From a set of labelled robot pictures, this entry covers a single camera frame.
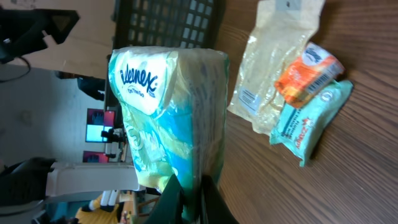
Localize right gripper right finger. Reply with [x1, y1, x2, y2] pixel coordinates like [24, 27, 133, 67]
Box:
[200, 175, 239, 224]

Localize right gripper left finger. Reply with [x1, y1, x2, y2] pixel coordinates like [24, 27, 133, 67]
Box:
[148, 174, 183, 224]

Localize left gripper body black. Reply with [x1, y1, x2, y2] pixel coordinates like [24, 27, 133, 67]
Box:
[1, 9, 80, 63]

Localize teal white tissue pack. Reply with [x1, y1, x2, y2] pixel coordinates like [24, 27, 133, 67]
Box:
[108, 46, 229, 221]

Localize teal wet wipes pack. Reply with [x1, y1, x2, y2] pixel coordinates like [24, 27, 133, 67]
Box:
[269, 80, 354, 167]

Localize orange Kleenex tissue pack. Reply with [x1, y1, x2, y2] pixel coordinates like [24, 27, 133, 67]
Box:
[274, 42, 345, 108]

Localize beige foil pouch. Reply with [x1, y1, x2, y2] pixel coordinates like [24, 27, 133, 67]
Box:
[228, 0, 325, 135]

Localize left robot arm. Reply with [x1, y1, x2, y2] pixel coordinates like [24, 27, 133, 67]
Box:
[1, 9, 141, 219]

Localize background monitor screens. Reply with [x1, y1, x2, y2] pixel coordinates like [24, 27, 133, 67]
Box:
[83, 108, 116, 163]

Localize grey plastic basket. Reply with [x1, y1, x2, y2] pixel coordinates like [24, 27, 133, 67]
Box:
[104, 0, 226, 110]

